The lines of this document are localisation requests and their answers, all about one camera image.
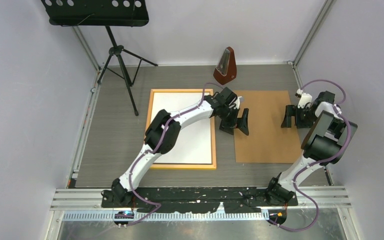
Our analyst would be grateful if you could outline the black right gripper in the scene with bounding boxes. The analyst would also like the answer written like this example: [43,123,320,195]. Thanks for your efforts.
[280,104,317,129]

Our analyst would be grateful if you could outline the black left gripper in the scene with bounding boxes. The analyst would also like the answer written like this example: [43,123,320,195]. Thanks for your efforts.
[220,106,249,137]

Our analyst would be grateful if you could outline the brown backing board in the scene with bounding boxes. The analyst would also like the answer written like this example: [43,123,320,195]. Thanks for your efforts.
[234,90,302,164]

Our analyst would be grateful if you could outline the printed photo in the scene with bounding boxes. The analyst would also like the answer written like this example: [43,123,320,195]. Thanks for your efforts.
[149,92,213,165]

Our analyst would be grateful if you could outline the yellow wooden picture frame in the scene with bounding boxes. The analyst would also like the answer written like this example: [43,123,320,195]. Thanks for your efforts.
[144,88,218,170]

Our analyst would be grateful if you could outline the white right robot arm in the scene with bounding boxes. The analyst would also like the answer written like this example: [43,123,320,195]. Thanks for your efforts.
[264,90,358,206]

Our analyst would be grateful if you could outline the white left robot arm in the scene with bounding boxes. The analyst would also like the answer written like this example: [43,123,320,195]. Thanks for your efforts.
[101,87,250,207]

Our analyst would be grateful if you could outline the brown metronome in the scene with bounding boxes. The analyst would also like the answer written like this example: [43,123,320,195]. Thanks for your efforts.
[213,46,237,85]

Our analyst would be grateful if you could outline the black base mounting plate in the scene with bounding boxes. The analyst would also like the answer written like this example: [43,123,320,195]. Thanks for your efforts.
[100,186,299,215]

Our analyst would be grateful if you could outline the black music stand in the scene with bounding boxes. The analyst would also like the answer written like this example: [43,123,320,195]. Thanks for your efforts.
[41,0,158,116]

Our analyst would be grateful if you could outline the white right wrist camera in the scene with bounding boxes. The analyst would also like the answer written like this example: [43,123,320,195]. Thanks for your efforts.
[295,88,313,109]

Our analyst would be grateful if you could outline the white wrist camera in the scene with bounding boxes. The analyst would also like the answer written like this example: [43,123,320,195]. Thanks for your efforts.
[231,96,244,109]
[295,88,313,109]

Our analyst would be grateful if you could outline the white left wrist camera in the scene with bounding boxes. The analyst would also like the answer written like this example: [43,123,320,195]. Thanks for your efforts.
[231,96,244,109]

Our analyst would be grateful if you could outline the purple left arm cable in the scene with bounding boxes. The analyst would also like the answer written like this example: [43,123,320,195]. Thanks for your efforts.
[125,82,224,228]

